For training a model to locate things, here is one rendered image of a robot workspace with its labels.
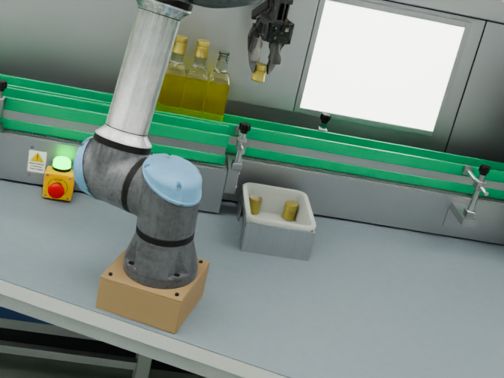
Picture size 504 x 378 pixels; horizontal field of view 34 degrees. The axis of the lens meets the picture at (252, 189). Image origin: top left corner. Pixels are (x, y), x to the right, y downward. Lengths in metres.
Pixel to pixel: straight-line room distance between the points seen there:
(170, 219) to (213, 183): 0.56
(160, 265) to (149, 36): 0.44
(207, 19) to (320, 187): 0.55
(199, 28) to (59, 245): 0.74
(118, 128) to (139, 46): 0.16
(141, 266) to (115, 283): 0.06
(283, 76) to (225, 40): 0.19
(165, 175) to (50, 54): 0.89
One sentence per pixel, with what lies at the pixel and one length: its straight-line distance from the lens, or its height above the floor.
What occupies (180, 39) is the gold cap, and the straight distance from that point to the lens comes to 2.13.
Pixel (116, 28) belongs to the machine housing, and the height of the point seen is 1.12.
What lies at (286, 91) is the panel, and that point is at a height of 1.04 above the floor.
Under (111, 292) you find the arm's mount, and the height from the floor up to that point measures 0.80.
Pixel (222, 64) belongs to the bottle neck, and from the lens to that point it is 2.15.
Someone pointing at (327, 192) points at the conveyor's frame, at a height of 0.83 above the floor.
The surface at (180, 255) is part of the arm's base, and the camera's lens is 1.60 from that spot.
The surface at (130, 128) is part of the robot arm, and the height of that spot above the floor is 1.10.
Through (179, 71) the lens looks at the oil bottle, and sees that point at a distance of 2.14.
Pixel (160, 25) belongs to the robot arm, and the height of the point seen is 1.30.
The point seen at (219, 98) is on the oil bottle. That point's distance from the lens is 2.16.
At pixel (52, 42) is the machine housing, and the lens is 2.34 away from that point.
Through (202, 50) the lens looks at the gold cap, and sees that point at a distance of 2.13.
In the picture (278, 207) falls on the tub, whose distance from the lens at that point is 2.17.
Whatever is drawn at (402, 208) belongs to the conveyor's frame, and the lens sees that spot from 2.31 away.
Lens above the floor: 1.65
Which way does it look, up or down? 23 degrees down
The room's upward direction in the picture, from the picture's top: 13 degrees clockwise
